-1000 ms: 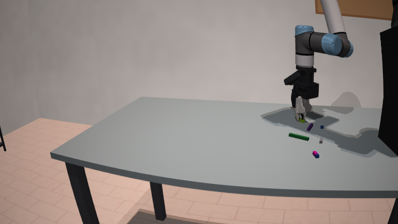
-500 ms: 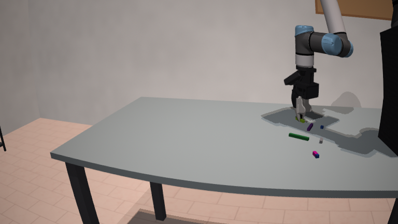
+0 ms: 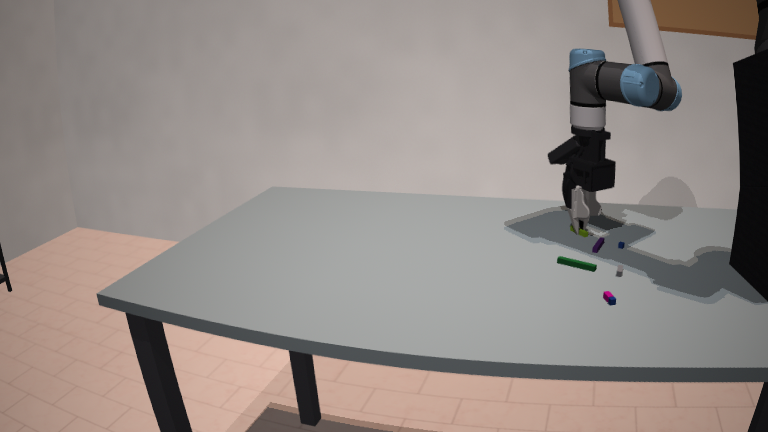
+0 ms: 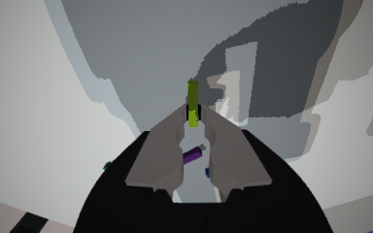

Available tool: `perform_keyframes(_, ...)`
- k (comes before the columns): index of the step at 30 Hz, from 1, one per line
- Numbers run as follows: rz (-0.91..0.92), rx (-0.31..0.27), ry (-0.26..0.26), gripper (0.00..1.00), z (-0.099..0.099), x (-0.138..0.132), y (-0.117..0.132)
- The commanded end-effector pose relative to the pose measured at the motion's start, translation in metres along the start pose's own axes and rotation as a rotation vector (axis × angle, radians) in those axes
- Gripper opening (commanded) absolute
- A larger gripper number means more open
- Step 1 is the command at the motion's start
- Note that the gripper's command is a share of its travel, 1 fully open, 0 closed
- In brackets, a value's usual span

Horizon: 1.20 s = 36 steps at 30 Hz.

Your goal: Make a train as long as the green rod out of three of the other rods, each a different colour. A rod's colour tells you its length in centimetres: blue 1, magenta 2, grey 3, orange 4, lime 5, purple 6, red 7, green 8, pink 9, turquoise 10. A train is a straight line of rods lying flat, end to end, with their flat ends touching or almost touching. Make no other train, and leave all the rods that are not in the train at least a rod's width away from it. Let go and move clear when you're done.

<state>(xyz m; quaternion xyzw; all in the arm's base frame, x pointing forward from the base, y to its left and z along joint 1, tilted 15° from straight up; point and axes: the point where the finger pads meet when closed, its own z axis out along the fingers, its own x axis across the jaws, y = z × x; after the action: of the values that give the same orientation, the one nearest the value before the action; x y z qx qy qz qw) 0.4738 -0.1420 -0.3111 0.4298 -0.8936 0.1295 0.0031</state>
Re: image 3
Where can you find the olive green rectangular rod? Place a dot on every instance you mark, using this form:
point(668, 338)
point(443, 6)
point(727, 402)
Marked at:
point(581, 231)

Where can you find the purple rod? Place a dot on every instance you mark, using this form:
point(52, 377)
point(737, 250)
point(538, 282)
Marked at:
point(598, 245)

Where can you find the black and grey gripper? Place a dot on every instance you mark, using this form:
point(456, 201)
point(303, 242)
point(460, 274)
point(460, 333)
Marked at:
point(601, 176)

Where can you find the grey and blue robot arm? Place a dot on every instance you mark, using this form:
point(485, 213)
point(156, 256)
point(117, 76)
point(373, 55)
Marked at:
point(633, 84)

